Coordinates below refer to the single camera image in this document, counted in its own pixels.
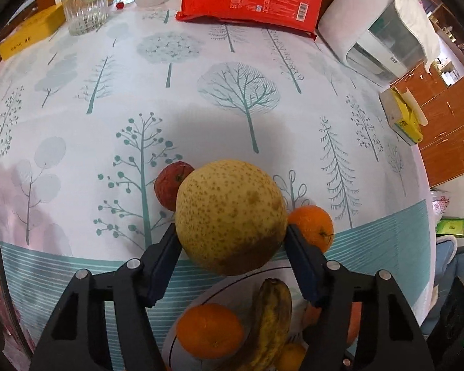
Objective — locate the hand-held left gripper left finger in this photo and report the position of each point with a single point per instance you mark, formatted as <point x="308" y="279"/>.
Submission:
<point x="166" y="266"/>

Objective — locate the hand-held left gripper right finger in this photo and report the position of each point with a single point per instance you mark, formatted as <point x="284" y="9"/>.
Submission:
<point x="301" y="266"/>

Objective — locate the orange tangerine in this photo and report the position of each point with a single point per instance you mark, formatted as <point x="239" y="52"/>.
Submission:
<point x="313" y="226"/>
<point x="208" y="330"/>
<point x="354" y="322"/>

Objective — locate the spotted yellow banana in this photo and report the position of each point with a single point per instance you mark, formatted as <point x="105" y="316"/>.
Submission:
<point x="270" y="317"/>

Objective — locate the white plate with black rim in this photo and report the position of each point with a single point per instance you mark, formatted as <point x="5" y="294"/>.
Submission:
<point x="236" y="293"/>

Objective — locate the small dark red apple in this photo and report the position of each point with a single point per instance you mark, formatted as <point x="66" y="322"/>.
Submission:
<point x="168" y="189"/>

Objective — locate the yellow speckled pear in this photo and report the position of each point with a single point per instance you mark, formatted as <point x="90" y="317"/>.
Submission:
<point x="228" y="212"/>

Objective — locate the blue chair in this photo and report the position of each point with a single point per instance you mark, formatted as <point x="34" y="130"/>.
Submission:
<point x="444" y="274"/>

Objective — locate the green packet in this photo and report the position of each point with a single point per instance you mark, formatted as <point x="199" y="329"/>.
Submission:
<point x="452" y="226"/>

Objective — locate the white printed bag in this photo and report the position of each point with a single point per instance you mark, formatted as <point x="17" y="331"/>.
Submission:
<point x="440" y="203"/>

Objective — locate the tree-print tablecloth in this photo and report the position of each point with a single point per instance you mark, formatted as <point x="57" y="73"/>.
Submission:
<point x="100" y="123"/>

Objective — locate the small yellow paper box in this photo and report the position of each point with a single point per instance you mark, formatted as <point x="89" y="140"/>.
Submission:
<point x="404" y="118"/>

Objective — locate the brown wooden cabinet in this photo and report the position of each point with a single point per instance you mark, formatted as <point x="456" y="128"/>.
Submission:
<point x="448" y="131"/>

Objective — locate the white water filter pitcher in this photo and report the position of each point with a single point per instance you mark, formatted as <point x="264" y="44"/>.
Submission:
<point x="355" y="7"/>

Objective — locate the clear glass tumbler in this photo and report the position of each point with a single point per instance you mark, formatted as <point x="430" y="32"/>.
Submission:
<point x="85" y="11"/>

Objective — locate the yellow flat box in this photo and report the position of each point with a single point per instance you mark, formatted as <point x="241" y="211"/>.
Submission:
<point x="27" y="33"/>

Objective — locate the white cloth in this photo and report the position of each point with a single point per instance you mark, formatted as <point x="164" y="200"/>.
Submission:
<point x="413" y="11"/>

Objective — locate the wooden shelf unit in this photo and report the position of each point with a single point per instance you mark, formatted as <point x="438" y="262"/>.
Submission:
<point x="444" y="19"/>

